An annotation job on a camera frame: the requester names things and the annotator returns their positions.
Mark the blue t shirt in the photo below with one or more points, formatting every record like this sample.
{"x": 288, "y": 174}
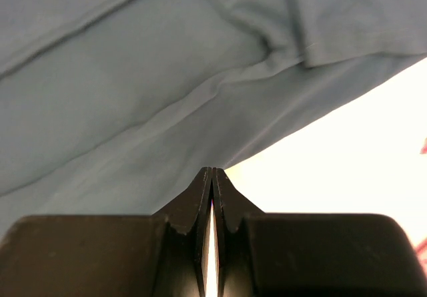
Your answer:
{"x": 113, "y": 106}

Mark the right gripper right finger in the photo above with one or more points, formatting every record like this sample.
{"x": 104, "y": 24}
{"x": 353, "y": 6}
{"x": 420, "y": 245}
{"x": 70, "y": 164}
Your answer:
{"x": 266, "y": 254}

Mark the white plastic basket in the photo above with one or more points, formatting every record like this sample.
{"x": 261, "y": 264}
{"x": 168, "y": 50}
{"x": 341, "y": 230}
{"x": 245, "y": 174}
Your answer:
{"x": 420, "y": 248}

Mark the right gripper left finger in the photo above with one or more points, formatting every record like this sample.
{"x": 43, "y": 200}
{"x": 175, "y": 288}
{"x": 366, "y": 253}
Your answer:
{"x": 164, "y": 254}

